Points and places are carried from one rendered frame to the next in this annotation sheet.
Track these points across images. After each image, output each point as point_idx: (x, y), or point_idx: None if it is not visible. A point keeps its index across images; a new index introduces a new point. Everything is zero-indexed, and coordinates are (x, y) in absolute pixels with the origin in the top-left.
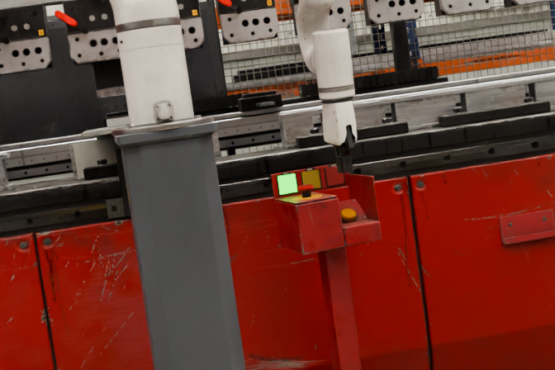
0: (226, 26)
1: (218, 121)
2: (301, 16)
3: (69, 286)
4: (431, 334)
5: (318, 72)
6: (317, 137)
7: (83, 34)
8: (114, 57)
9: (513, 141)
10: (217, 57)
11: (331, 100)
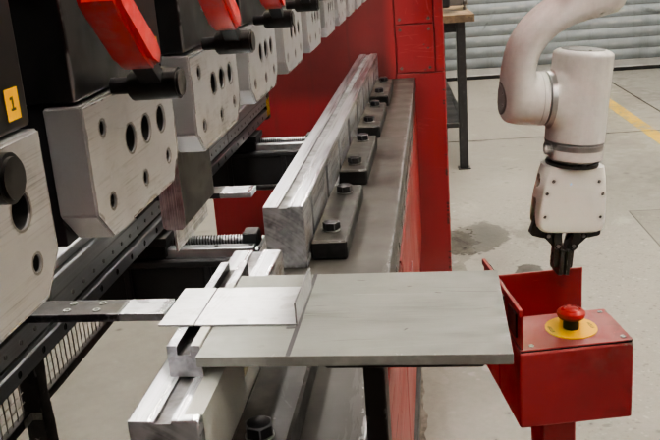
0: (285, 38)
1: (85, 250)
2: (569, 25)
3: None
4: None
5: (591, 120)
6: (350, 234)
7: (203, 54)
8: (232, 122)
9: (404, 190)
10: None
11: (592, 163)
